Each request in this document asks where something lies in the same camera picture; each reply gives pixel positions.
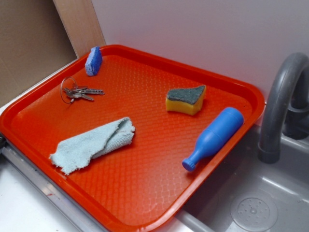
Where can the orange plastic tray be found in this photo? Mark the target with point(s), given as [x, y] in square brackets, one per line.
[138, 187]

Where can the silver key bunch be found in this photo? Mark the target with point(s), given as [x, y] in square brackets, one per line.
[76, 93]

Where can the light blue cloth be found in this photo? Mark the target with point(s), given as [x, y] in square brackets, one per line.
[76, 152]

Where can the blue plastic toy bottle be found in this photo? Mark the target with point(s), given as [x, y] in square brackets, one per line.
[215, 136]

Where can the grey toy sink basin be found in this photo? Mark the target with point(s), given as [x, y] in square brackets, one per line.
[244, 194]

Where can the blue sponge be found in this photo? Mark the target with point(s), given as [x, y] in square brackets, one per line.
[93, 62]

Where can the yellow sponge green scrub top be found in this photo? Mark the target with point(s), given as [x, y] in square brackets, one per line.
[186, 100]

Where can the brown cardboard panel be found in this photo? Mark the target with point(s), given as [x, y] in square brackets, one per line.
[33, 45]

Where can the grey toy faucet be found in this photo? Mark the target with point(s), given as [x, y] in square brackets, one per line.
[287, 108]

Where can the wooden board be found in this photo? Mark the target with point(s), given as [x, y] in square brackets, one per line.
[81, 24]

